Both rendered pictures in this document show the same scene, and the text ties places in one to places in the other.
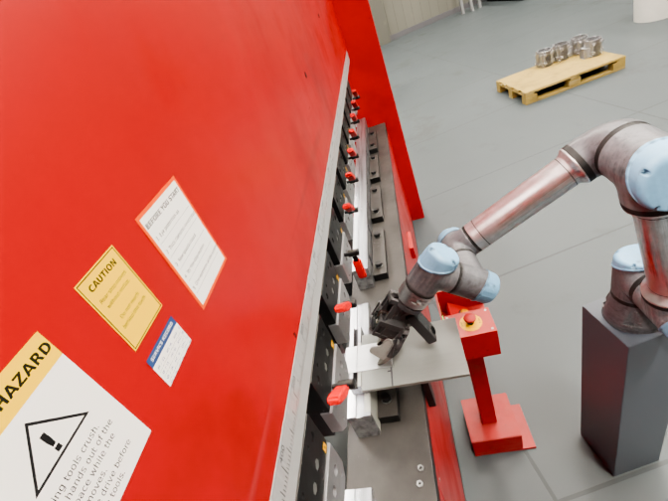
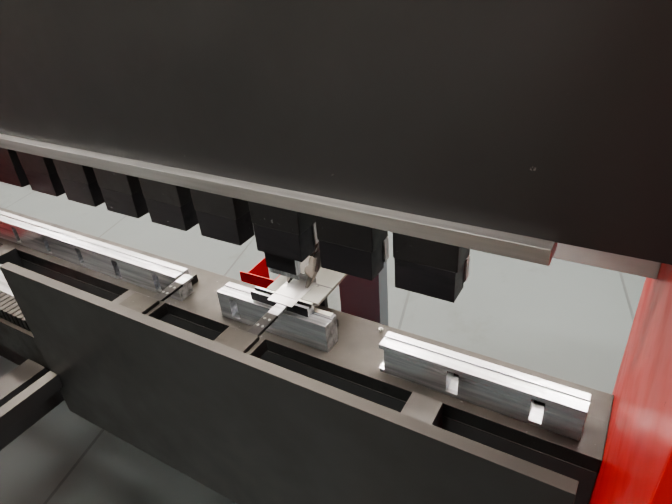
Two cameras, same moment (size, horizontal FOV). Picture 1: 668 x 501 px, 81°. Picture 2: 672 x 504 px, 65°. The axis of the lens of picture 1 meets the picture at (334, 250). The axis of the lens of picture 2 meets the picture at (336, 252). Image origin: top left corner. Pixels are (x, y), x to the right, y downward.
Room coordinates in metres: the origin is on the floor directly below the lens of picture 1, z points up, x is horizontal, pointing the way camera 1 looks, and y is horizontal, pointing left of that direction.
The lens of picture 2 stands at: (0.25, 1.20, 1.90)
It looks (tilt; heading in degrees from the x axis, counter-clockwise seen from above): 32 degrees down; 286
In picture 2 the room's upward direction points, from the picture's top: 5 degrees counter-clockwise
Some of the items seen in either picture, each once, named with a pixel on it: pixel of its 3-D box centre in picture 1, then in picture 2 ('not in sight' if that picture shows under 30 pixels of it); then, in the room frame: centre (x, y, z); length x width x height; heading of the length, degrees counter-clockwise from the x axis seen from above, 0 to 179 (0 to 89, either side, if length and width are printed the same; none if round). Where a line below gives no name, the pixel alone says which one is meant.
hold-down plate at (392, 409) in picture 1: (386, 371); not in sight; (0.74, 0.00, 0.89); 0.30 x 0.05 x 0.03; 163
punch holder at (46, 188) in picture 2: (340, 139); (46, 166); (1.65, -0.22, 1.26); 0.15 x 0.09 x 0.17; 163
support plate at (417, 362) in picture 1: (410, 353); (315, 273); (0.67, -0.07, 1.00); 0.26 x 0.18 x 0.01; 73
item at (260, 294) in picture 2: (357, 358); (281, 301); (0.74, 0.06, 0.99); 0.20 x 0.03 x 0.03; 163
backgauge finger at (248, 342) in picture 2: not in sight; (253, 330); (0.76, 0.23, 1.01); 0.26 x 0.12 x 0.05; 73
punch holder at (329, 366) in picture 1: (312, 377); (352, 236); (0.50, 0.13, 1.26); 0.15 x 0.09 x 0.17; 163
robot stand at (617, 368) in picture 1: (624, 390); (365, 303); (0.67, -0.72, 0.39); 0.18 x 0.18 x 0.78; 87
